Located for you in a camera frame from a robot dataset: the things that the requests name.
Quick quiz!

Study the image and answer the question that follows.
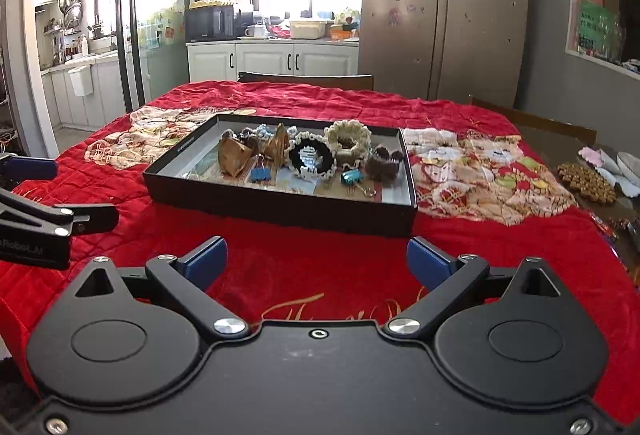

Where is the brown fuzzy hair claw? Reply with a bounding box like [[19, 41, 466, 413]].
[[235, 128, 261, 150], [365, 145, 404, 179]]

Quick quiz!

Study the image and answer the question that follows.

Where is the red printed blanket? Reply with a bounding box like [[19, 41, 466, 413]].
[[0, 80, 640, 426]]

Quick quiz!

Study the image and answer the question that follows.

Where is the cream ruffled scrunchie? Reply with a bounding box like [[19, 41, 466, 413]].
[[324, 119, 374, 166]]

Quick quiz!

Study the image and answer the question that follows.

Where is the white storage container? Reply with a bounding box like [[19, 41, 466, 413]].
[[290, 19, 326, 40]]

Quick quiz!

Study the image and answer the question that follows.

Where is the silver refrigerator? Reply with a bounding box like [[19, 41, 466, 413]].
[[357, 0, 531, 109]]

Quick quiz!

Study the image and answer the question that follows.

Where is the white hanging bin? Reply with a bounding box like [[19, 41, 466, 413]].
[[67, 64, 95, 97]]

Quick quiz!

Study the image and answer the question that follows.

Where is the pink cloth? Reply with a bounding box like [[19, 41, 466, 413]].
[[577, 146, 606, 166]]

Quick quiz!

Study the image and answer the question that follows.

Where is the white kitchen cabinet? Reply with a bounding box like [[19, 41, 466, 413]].
[[186, 39, 361, 84]]

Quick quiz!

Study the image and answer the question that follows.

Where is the dotted triangular paper packet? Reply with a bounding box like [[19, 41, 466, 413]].
[[262, 122, 291, 164]]

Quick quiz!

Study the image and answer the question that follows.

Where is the green sign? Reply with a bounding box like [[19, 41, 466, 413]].
[[577, 0, 619, 56]]

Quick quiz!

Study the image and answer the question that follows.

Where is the blue binder clip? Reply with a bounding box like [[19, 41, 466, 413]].
[[248, 155, 274, 186]]

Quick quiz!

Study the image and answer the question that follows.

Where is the black white-lace scrunchie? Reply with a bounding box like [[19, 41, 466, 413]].
[[287, 131, 341, 180]]

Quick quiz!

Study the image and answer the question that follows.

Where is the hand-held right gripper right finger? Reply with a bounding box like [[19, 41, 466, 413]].
[[383, 237, 563, 340]]

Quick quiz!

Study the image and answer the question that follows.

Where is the wooden bead trivet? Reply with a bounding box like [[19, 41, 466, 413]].
[[556, 162, 617, 205]]

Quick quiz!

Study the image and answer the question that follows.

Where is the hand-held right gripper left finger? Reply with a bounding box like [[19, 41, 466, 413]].
[[74, 236, 250, 341]]

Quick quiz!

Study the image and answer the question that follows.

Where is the brown triangular paper packet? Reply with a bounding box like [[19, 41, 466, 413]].
[[217, 131, 256, 179]]

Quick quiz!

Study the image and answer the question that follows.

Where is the white plate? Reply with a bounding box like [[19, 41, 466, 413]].
[[616, 150, 640, 189]]

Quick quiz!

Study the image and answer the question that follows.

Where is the black microwave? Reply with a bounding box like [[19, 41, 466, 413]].
[[185, 5, 236, 42]]

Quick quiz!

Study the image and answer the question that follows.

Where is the black shallow box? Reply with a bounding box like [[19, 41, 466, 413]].
[[142, 114, 419, 239]]

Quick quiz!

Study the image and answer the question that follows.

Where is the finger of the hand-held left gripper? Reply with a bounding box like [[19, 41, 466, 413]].
[[0, 153, 60, 189], [0, 190, 120, 236]]

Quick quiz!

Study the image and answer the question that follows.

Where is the steel pot lid rack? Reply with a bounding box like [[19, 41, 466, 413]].
[[59, 0, 84, 34]]

